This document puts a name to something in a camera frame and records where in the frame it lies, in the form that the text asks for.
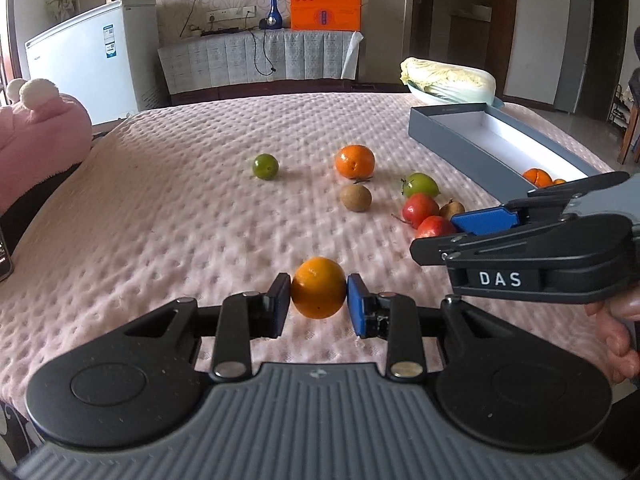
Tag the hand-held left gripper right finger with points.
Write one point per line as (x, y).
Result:
(356, 305)

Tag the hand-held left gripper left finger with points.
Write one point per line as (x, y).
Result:
(277, 306)

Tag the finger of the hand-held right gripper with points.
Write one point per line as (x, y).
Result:
(485, 221)
(450, 251)

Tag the red apple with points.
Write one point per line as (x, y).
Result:
(434, 227)
(419, 209)

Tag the smooth round orange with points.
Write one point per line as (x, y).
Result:
(318, 287)

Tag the grey cardboard box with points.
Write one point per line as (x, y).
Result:
(450, 135)

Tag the person's right hand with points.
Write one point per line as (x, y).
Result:
(612, 340)

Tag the green tomato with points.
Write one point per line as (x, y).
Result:
(422, 186)

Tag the metal shoe rack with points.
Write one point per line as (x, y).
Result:
(619, 110)

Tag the brown kiwi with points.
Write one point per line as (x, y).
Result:
(356, 198)

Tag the pink quilted blanket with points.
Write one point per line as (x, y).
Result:
(175, 235)

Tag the large orange with stem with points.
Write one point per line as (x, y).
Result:
(354, 162)

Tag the round green lime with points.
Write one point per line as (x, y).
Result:
(265, 166)

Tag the napa cabbage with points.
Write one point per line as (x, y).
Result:
(445, 80)

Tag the grey refrigerator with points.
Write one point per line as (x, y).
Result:
(572, 50)

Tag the white plastic sheet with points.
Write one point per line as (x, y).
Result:
(352, 52)

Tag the cloth-covered television cabinet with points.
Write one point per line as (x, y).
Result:
(215, 60)

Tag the dark cloth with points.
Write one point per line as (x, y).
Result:
(45, 195)

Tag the orange gift box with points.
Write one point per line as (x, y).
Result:
(325, 2)

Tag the black device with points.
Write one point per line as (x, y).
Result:
(4, 257)

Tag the black power strip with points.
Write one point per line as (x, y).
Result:
(225, 31)

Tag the pink plush toy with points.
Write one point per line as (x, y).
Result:
(40, 135)

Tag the blue glass bottle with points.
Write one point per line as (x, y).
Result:
(273, 12)

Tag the white chest freezer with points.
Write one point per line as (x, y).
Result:
(90, 60)

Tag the dark wooden door frame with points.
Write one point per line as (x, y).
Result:
(510, 20)

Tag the white wall socket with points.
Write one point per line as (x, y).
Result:
(230, 13)

